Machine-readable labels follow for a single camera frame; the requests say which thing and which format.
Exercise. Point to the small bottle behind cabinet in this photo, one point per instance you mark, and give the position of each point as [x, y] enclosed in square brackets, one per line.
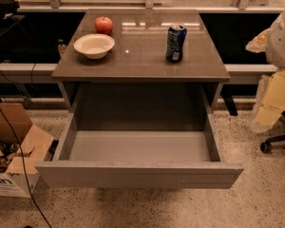
[62, 46]

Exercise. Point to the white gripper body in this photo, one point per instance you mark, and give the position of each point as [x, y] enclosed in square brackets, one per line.
[282, 45]

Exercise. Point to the open cardboard box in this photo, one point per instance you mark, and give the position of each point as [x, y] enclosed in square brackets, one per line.
[22, 144]

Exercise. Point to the open grey top drawer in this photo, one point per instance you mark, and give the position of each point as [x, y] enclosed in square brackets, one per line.
[139, 136]

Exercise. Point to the blue pepsi can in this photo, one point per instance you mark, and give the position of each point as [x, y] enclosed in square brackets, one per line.
[175, 39]

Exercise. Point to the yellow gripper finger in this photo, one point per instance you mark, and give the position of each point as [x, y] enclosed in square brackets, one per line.
[262, 114]
[258, 44]

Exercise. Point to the grey cabinet with glossy top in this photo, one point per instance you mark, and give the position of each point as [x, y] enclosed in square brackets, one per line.
[140, 37]

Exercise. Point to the white bowl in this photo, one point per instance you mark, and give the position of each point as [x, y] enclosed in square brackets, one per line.
[94, 46]

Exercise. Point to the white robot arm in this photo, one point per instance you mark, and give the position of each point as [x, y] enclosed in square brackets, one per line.
[275, 48]

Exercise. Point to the red apple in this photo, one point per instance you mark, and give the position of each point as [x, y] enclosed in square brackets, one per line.
[103, 25]

